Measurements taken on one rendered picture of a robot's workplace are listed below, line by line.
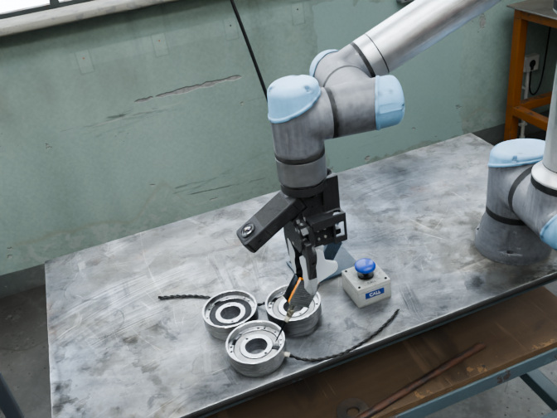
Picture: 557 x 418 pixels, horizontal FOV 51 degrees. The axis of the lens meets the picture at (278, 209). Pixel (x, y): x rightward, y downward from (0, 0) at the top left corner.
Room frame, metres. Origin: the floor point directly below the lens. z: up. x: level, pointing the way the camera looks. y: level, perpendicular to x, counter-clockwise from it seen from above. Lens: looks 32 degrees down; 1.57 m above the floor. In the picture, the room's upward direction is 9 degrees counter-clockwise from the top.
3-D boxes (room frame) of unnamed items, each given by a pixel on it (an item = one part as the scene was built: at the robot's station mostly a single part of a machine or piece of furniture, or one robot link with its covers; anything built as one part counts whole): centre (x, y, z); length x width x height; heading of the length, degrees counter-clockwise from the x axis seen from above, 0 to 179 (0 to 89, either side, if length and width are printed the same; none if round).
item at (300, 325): (0.85, 0.00, 0.82); 0.10 x 0.10 x 0.04
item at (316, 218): (0.79, -0.05, 1.07); 0.09 x 0.08 x 0.12; 109
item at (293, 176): (0.79, -0.04, 1.15); 0.08 x 0.08 x 0.05
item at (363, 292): (0.89, -0.15, 0.82); 0.08 x 0.07 x 0.05; 106
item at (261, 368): (0.76, 0.07, 0.82); 0.10 x 0.10 x 0.04
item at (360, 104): (0.81, -0.14, 1.23); 0.11 x 0.11 x 0.08; 7
